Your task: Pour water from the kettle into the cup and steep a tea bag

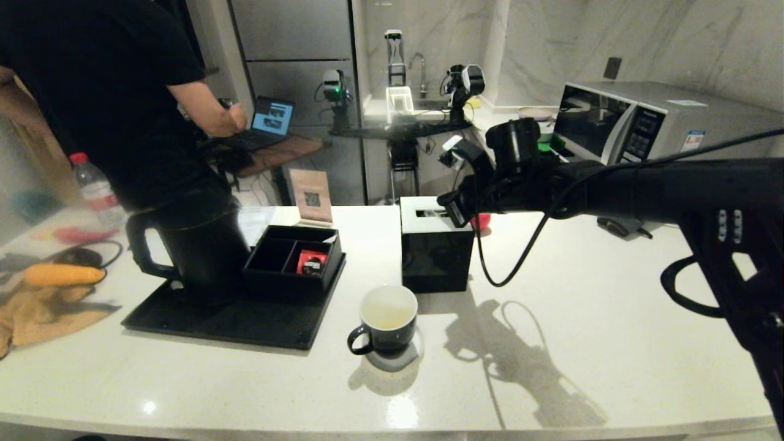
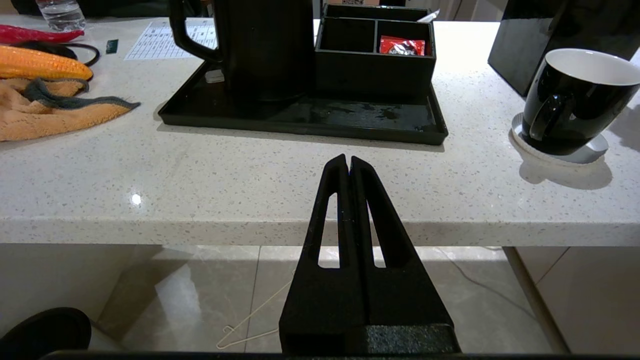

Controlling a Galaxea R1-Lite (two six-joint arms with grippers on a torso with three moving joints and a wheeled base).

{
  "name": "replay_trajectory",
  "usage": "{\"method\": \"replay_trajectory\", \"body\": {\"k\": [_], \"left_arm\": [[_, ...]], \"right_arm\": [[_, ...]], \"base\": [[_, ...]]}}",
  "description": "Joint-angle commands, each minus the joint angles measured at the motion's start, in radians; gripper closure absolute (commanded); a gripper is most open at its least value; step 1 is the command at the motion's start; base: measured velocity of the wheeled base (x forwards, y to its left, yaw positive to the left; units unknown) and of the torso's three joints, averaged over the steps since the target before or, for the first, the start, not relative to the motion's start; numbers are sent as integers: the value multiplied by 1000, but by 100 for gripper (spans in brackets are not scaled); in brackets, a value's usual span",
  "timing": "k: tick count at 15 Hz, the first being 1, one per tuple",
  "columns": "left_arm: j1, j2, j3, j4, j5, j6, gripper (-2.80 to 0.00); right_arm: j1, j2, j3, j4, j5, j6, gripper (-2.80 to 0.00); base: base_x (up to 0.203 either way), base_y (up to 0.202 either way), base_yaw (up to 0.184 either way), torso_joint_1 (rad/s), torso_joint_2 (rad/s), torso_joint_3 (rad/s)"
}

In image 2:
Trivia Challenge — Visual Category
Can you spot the white round coaster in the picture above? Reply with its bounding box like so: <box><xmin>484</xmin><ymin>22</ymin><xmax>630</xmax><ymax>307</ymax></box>
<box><xmin>510</xmin><ymin>112</ymin><xmax>610</xmax><ymax>165</ymax></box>

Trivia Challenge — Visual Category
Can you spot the black rounded base cover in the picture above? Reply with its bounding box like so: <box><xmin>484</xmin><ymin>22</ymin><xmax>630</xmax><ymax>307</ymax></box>
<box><xmin>0</xmin><ymin>307</ymin><xmax>93</xmax><ymax>360</ymax></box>

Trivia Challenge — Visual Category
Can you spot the plastic bottle red cap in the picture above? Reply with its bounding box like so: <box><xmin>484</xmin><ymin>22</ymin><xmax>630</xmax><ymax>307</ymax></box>
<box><xmin>37</xmin><ymin>0</ymin><xmax>86</xmax><ymax>32</ymax></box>

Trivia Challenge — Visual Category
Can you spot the black tissue box white lid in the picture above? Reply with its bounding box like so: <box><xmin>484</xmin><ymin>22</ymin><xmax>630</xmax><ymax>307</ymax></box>
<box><xmin>487</xmin><ymin>0</ymin><xmax>640</xmax><ymax>97</ymax></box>

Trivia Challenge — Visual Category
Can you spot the black electric kettle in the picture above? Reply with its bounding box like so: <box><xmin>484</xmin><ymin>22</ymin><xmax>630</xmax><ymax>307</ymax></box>
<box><xmin>167</xmin><ymin>0</ymin><xmax>316</xmax><ymax>102</ymax></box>

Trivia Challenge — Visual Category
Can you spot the yellow corn cob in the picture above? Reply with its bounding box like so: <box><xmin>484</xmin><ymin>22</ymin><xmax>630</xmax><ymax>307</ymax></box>
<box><xmin>0</xmin><ymin>44</ymin><xmax>95</xmax><ymax>81</ymax></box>

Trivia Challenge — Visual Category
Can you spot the red chili pepper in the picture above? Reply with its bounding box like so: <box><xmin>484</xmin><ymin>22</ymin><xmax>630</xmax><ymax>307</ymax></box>
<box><xmin>0</xmin><ymin>24</ymin><xmax>85</xmax><ymax>45</ymax></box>

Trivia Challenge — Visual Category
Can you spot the thin grey floor cable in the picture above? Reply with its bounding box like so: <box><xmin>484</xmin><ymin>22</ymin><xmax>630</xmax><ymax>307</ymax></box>
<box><xmin>442</xmin><ymin>248</ymin><xmax>532</xmax><ymax>315</ymax></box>

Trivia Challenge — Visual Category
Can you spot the dark mug white inside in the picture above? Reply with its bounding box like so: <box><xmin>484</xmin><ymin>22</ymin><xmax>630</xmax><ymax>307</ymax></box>
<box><xmin>522</xmin><ymin>48</ymin><xmax>640</xmax><ymax>156</ymax></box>

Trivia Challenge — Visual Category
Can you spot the red sachet packet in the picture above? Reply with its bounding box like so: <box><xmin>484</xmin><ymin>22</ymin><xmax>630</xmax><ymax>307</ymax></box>
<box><xmin>378</xmin><ymin>35</ymin><xmax>426</xmax><ymax>56</ymax></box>

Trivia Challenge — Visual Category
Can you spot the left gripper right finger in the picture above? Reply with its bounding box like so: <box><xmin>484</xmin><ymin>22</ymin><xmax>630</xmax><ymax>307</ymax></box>
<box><xmin>350</xmin><ymin>155</ymin><xmax>461</xmax><ymax>354</ymax></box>

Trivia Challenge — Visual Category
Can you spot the black serving tray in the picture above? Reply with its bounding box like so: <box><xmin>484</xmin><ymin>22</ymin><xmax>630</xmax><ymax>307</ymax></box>
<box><xmin>158</xmin><ymin>60</ymin><xmax>449</xmax><ymax>146</ymax></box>

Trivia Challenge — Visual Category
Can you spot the yellow cloth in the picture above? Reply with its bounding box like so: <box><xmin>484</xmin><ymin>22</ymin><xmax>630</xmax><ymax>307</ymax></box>
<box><xmin>0</xmin><ymin>76</ymin><xmax>141</xmax><ymax>143</ymax></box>

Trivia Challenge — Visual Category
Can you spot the black computer mouse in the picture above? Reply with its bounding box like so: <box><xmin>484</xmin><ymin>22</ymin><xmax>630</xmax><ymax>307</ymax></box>
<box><xmin>14</xmin><ymin>41</ymin><xmax>101</xmax><ymax>67</ymax></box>

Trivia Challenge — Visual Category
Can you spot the white wire hanger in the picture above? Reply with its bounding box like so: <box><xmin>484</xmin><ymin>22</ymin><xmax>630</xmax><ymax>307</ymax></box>
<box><xmin>215</xmin><ymin>280</ymin><xmax>294</xmax><ymax>350</ymax></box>

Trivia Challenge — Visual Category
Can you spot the white paper sheet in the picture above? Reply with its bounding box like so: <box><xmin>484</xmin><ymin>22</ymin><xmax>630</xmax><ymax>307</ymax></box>
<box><xmin>124</xmin><ymin>20</ymin><xmax>219</xmax><ymax>61</ymax></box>

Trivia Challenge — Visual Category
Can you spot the black compartment box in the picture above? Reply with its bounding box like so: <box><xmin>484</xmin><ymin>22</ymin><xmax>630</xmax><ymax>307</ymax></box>
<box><xmin>315</xmin><ymin>3</ymin><xmax>437</xmax><ymax>99</ymax></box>

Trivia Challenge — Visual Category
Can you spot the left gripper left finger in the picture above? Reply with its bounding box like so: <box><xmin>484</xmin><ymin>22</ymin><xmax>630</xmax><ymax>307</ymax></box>
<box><xmin>278</xmin><ymin>153</ymin><xmax>369</xmax><ymax>354</ymax></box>

